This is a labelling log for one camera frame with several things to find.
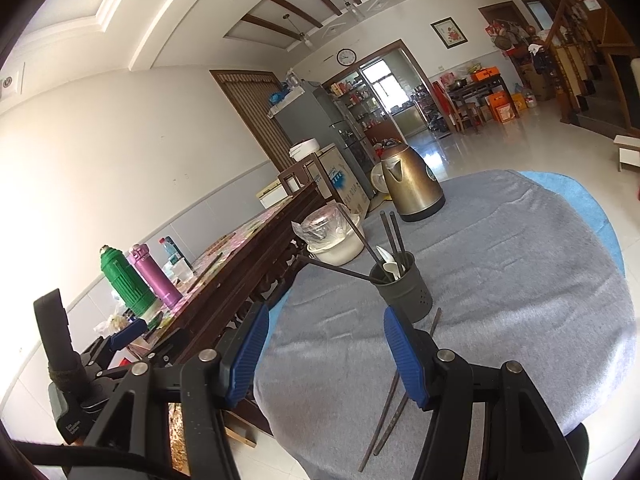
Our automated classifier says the grey refrigerator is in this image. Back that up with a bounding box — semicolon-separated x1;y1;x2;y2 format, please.
270;81;377;202

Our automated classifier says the brown wooden chair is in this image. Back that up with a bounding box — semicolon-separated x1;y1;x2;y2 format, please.
277;151;331;196

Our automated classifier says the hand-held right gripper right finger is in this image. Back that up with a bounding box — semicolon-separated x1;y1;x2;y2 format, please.
383;305;591;480

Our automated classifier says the bronze electric kettle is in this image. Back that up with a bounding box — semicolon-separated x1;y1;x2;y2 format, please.
375;141;447;224

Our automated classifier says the beige box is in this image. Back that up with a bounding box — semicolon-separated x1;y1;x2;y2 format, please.
257;182;291;209

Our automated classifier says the plastic-wrapped bowl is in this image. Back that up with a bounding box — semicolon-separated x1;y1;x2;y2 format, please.
291;202;354;251

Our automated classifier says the carved wooden bench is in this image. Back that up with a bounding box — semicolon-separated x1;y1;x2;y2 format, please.
125;180;332;448

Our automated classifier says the large water jug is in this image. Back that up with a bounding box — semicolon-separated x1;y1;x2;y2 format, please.
512;82;536;109

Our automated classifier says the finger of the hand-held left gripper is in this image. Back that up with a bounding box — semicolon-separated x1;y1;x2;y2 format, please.
82;317;149;376
132;327;192;372

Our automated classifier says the glass pendant lamp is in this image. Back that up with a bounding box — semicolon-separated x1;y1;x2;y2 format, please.
326;0;366;21
281;14;315;48

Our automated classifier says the framed wall picture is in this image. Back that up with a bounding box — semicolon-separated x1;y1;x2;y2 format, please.
430;17;469;50

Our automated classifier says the gold speckled cloth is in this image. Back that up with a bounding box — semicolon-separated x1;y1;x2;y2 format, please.
167;402;191;477

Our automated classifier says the white plastic basin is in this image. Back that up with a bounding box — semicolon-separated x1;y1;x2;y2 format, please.
306;212;366;267

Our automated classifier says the wooden staircase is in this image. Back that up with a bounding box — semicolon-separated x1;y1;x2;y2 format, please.
542;0;640;137

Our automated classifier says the green thermos flask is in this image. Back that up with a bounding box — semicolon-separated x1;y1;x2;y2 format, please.
100;245;159;317

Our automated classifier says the purple insulated bottle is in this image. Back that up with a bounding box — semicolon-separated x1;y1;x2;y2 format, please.
126;242;184;310

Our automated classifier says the dark wooden dining table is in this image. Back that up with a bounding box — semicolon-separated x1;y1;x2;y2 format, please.
446;76;509;132

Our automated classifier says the white floor fan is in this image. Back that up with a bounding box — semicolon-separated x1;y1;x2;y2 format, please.
369;162;394;196

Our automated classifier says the white rice cooker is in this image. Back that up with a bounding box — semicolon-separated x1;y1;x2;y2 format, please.
288;137;321;161

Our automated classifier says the dark grey perforated utensil holder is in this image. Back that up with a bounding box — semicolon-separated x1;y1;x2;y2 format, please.
369;251;434;324

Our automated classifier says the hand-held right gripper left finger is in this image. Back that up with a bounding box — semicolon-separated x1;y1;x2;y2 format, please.
67;301;271;480

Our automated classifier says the grey tablecloth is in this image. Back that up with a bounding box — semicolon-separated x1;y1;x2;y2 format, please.
252;170;636;480

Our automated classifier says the white step stool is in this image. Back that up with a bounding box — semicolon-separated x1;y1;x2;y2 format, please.
612;134;640;174

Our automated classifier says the tall orange box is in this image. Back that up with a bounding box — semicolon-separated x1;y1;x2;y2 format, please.
487;92;519;124

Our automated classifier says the clear plastic water bottle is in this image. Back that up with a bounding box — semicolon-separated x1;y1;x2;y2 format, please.
159;236;194;281

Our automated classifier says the brown door with curtain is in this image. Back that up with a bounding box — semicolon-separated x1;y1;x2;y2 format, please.
209;69;301;174

